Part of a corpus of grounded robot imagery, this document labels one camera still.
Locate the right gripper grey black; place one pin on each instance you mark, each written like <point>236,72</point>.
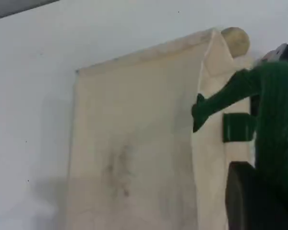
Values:
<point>285,51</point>

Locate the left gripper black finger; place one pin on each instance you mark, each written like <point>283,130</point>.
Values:
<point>242,203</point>

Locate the round beige potato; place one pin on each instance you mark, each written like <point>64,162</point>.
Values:
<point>237,40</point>

